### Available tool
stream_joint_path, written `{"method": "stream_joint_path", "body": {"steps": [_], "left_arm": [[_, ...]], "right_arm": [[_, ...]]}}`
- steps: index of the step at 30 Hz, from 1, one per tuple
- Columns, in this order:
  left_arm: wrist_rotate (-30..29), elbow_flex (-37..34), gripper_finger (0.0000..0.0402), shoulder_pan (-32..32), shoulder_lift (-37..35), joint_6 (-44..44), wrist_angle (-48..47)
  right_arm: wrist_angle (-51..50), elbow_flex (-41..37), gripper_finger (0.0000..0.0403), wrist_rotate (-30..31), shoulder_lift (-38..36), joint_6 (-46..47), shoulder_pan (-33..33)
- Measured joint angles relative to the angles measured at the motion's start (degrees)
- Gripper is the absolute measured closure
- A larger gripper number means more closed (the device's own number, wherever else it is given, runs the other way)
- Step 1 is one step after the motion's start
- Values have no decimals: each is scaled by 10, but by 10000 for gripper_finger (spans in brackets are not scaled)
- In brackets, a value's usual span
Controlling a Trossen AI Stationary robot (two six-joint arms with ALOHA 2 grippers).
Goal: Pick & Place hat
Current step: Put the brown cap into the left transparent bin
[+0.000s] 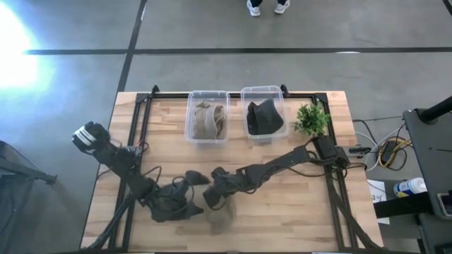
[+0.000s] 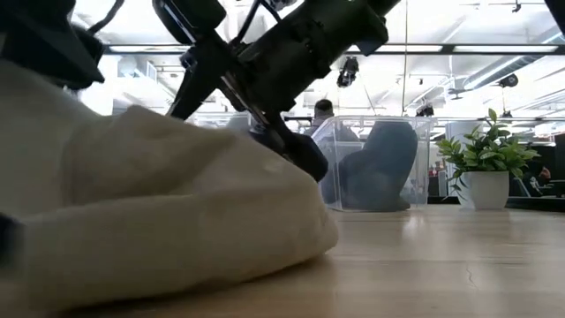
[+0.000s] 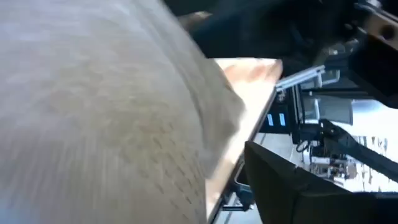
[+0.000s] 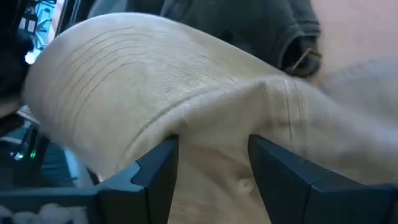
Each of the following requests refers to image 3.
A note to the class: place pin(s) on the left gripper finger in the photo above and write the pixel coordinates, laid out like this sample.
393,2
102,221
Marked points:
295,193

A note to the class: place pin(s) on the black box with blue labels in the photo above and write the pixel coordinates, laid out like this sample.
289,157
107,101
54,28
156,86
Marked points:
276,119

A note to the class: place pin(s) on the black frame strut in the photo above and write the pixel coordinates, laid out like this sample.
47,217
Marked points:
357,149

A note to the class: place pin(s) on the aluminium frame rail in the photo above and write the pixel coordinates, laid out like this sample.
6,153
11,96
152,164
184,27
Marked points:
300,77

